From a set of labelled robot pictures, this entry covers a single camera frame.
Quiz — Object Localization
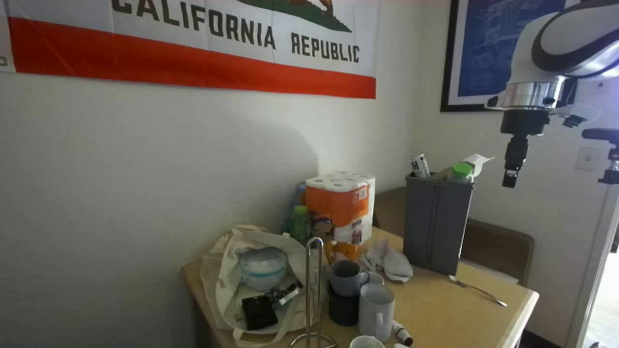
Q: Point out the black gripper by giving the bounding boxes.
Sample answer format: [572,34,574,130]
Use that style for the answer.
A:
[499,107,551,190]

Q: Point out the chrome paper towel holder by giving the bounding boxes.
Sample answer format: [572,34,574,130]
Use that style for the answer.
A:
[286,235,338,348]

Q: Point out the green capped container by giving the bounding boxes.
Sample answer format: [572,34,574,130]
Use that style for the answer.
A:
[448,161,477,184]

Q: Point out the white tubes in bin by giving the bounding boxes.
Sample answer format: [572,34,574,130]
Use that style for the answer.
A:
[410,153,433,181]

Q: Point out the grey plastic bin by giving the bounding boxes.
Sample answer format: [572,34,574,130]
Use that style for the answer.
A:
[402,171,475,279]

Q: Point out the framed blue blueprint poster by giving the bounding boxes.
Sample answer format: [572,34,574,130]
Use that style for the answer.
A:
[439,0,582,115]

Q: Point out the grey crumpled cloth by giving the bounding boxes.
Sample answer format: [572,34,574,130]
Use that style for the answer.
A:
[361,239,415,285]

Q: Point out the orange paper towel pack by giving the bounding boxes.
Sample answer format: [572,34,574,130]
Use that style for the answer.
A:
[303,171,379,246]

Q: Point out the orange package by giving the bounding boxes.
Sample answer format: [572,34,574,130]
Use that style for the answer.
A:
[323,239,367,264]

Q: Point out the tall light grey mug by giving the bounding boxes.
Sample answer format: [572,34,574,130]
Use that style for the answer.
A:
[356,281,396,345]

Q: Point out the blue-grey mug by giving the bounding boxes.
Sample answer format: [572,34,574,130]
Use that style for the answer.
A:
[328,258,371,300]

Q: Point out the small white bottle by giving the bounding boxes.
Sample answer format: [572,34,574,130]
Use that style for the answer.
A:
[390,322,415,348]

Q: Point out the blue bottle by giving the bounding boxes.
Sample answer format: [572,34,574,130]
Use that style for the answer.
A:
[292,182,311,210]

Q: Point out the green plastic bottle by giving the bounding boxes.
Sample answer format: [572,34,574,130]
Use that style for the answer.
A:
[286,204,313,246]

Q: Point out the black mug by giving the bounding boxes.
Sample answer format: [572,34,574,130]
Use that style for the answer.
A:
[325,283,361,329]

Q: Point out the white cup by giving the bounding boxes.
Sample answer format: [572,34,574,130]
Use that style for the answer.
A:
[348,333,386,348]

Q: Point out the black and silver gadget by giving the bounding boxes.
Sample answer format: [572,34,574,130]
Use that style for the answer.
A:
[265,281,303,310]

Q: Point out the glass bowl with blue lid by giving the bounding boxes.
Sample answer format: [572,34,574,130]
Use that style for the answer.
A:
[236,246,290,293]

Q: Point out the black wallet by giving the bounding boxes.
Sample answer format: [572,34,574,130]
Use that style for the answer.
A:
[239,295,280,333]

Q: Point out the California Republic flag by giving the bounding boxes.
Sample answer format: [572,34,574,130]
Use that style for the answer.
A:
[0,0,379,101]

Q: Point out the black camera tripod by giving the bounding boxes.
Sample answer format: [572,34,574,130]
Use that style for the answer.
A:
[580,126,619,188]

